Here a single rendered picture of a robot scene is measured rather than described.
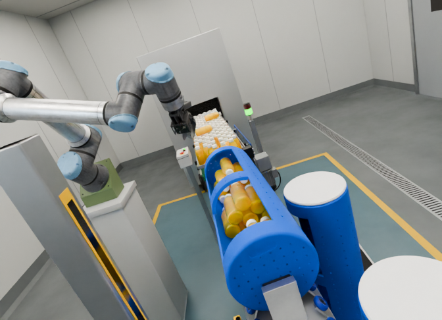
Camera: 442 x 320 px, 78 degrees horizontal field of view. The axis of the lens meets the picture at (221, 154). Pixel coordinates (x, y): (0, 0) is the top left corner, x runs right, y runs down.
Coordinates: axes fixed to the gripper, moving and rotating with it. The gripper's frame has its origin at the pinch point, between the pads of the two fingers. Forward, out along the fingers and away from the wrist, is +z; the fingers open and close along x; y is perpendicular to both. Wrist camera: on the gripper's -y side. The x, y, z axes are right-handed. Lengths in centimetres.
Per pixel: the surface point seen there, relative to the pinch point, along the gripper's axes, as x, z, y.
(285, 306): 34, 8, 68
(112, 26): -254, 105, -452
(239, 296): 21, 5, 66
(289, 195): 39, 29, 18
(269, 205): 32, -1, 40
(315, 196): 50, 26, 22
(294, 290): 37, 4, 65
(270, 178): 27, 107, -46
